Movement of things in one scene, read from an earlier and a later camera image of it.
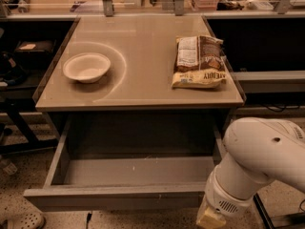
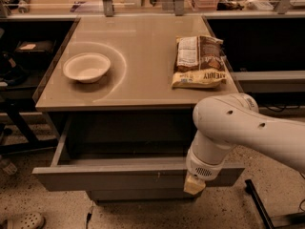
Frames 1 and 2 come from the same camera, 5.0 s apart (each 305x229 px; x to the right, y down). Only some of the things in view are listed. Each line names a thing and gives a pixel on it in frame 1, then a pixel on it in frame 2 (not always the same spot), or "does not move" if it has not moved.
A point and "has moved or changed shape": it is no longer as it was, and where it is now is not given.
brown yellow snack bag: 198,62 does not move
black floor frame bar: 263,211 does not move
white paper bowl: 86,67 does not move
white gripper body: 225,196 to 203,168
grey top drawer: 131,161 has moved or changed shape
